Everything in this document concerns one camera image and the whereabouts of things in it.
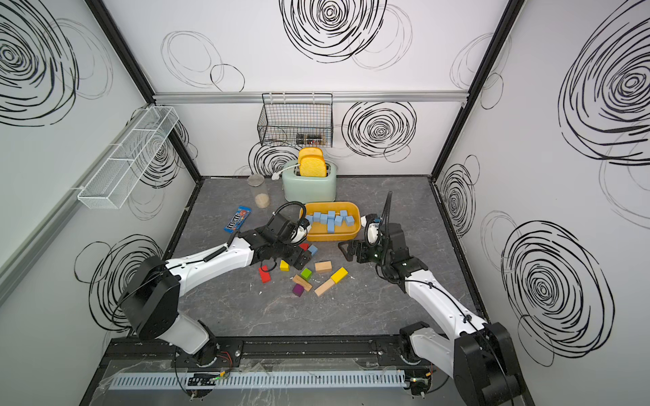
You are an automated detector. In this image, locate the long natural wood plank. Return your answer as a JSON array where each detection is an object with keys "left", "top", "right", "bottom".
[{"left": 315, "top": 278, "right": 336, "bottom": 297}]

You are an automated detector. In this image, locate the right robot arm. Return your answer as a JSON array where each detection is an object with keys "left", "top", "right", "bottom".
[{"left": 339, "top": 223, "right": 526, "bottom": 405}]

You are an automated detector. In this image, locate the yellow toast slice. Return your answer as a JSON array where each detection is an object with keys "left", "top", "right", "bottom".
[
  {"left": 299, "top": 155, "right": 328, "bottom": 178},
  {"left": 298, "top": 147, "right": 323, "bottom": 163}
]

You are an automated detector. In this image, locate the yellow toast slice back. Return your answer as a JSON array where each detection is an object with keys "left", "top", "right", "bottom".
[{"left": 298, "top": 147, "right": 323, "bottom": 163}]

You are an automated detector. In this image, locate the blue candy bag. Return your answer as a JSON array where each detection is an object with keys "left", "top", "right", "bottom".
[{"left": 224, "top": 206, "right": 252, "bottom": 233}]

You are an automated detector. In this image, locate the yellow toast slice front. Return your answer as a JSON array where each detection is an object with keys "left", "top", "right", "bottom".
[{"left": 299, "top": 155, "right": 328, "bottom": 178}]

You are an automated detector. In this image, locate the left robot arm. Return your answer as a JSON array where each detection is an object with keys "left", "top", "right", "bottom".
[{"left": 118, "top": 211, "right": 311, "bottom": 356}]

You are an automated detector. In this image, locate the black wire wall basket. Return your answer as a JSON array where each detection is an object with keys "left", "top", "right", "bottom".
[{"left": 257, "top": 92, "right": 334, "bottom": 147}]

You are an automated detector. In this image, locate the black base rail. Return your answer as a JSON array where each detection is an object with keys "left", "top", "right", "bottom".
[{"left": 103, "top": 334, "right": 431, "bottom": 369}]

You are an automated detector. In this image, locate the thin wood plank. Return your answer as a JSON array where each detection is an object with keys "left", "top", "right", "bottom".
[{"left": 293, "top": 275, "right": 312, "bottom": 291}]

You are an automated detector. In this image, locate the white slotted cable duct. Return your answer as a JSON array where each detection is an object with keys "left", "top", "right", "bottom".
[{"left": 108, "top": 370, "right": 407, "bottom": 391}]

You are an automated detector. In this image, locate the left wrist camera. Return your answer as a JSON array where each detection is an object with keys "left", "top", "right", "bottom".
[{"left": 291, "top": 226, "right": 310, "bottom": 245}]

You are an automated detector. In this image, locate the natural wood block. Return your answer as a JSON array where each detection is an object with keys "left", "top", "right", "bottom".
[{"left": 314, "top": 261, "right": 333, "bottom": 273}]

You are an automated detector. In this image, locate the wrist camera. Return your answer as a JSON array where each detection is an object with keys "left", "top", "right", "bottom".
[
  {"left": 291, "top": 226, "right": 310, "bottom": 245},
  {"left": 362, "top": 214, "right": 382, "bottom": 246}
]

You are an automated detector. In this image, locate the red block left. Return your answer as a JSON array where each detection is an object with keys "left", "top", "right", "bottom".
[{"left": 259, "top": 266, "right": 272, "bottom": 284}]

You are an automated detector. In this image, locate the yellow plastic tub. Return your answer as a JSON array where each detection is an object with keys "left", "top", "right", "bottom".
[{"left": 306, "top": 201, "right": 362, "bottom": 242}]

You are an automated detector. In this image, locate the purple cube bottom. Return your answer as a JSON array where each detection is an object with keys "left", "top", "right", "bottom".
[{"left": 292, "top": 284, "right": 305, "bottom": 297}]

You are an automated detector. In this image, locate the white wire wall shelf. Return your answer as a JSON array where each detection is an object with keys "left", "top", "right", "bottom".
[{"left": 77, "top": 106, "right": 179, "bottom": 209}]

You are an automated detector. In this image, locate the long yellow block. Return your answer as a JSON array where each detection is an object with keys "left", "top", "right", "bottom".
[{"left": 330, "top": 267, "right": 349, "bottom": 284}]

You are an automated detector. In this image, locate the mint green toaster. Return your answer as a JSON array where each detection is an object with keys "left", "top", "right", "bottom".
[{"left": 281, "top": 160, "right": 338, "bottom": 204}]

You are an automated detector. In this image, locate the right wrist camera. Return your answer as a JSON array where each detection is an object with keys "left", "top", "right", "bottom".
[{"left": 362, "top": 214, "right": 382, "bottom": 246}]

